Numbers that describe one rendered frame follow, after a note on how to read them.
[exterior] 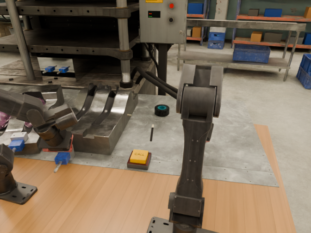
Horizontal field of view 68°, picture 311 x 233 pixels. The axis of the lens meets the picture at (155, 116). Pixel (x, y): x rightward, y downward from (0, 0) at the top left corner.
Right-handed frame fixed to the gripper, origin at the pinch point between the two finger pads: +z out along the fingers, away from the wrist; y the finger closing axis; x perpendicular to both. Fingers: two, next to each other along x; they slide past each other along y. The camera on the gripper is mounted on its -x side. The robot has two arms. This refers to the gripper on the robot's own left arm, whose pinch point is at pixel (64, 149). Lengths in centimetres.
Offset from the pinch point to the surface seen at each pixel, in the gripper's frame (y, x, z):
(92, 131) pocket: -9.3, -8.6, 1.7
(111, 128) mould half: -17.0, -9.9, 0.8
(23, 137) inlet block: 16.8, -4.4, -0.9
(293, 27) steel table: -242, -266, 149
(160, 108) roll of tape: -38, -32, 20
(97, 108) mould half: -7.3, -25.3, 9.5
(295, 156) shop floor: -167, -47, 125
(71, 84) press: 27, -70, 47
